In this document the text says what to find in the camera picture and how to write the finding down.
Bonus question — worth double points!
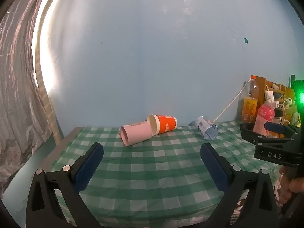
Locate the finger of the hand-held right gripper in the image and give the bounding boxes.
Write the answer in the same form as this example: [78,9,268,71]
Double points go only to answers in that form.
[239,123,295,146]
[264,121,300,135]

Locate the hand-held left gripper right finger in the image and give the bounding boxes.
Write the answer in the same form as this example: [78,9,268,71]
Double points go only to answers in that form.
[200,143,278,228]

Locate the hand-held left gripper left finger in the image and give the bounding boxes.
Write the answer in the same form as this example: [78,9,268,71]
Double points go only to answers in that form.
[26,142,104,228]

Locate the pink paper cup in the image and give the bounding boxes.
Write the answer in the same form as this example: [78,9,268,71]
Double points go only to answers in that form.
[119,121,153,147]

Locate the orange and white paper cup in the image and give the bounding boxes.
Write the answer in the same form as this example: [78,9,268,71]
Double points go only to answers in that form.
[146,114,178,136]

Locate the person's right hand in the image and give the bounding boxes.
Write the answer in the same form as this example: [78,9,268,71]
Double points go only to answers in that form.
[278,166,304,205]

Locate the pink drink bottle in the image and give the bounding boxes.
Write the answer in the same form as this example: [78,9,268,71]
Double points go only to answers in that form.
[252,97,275,137]

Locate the orange juice bottle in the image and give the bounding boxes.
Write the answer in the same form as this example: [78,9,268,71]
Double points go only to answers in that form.
[241,75,259,123]

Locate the white charger plug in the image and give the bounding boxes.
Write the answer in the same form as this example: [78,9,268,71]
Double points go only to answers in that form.
[264,90,281,117]

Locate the wooden shelf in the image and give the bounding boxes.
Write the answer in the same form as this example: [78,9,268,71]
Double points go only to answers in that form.
[237,76,298,125]

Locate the green checked tablecloth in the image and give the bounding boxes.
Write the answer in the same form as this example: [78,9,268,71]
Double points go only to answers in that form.
[45,120,282,222]

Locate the grey curtain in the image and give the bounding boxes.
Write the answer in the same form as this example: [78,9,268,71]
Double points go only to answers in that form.
[0,0,65,196]

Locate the white cable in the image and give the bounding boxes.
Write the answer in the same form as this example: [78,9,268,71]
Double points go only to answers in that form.
[212,77,253,123]

